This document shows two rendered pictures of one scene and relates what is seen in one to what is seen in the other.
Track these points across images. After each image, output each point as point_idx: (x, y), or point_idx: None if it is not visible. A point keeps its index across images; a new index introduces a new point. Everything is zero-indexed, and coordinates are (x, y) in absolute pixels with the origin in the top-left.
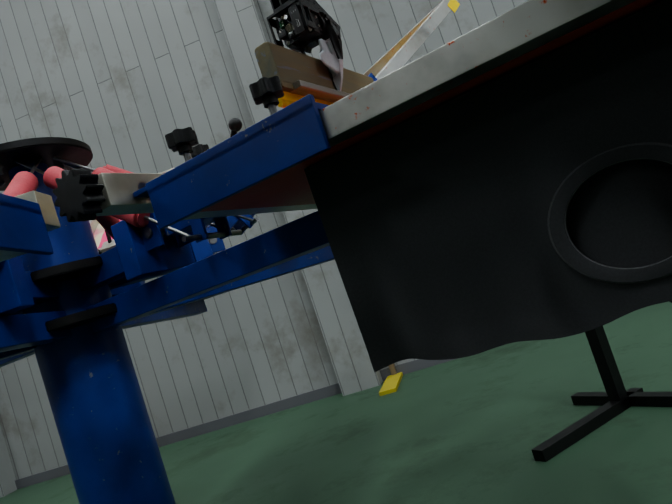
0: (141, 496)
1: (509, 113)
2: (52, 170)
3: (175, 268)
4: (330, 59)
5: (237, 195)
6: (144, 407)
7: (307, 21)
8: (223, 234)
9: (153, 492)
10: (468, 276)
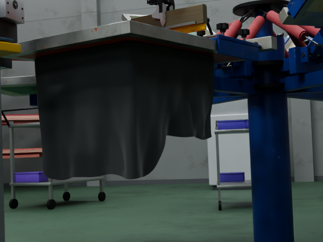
0: (256, 173)
1: None
2: (232, 22)
3: (234, 77)
4: (157, 13)
5: None
6: (272, 136)
7: (147, 2)
8: (218, 68)
9: (261, 174)
10: None
